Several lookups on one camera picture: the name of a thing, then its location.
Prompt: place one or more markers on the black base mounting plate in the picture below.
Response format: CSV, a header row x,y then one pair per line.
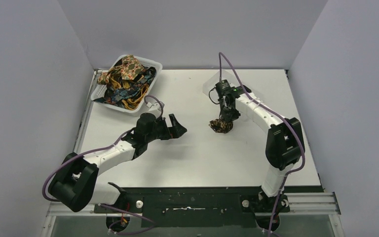
x,y
199,207

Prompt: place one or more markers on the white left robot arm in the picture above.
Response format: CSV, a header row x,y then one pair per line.
x,y
74,183

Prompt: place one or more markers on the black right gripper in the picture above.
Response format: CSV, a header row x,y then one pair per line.
x,y
226,116

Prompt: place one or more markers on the dark blue patterned tie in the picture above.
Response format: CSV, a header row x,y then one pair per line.
x,y
149,73

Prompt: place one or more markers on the yellow striped tie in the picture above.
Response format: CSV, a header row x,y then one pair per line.
x,y
127,94

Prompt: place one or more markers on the brown floral tie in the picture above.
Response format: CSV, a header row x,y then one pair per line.
x,y
221,126

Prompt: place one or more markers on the white plastic basket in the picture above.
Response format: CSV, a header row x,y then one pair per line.
x,y
99,91

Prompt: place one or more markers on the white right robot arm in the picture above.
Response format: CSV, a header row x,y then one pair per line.
x,y
284,136

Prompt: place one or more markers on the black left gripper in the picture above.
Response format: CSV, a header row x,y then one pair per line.
x,y
170,128

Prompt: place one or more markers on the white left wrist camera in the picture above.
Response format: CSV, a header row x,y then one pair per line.
x,y
155,108

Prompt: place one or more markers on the orange paisley tie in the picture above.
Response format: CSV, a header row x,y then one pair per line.
x,y
128,68

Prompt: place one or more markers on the clear compartment tray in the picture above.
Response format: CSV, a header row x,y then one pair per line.
x,y
209,86

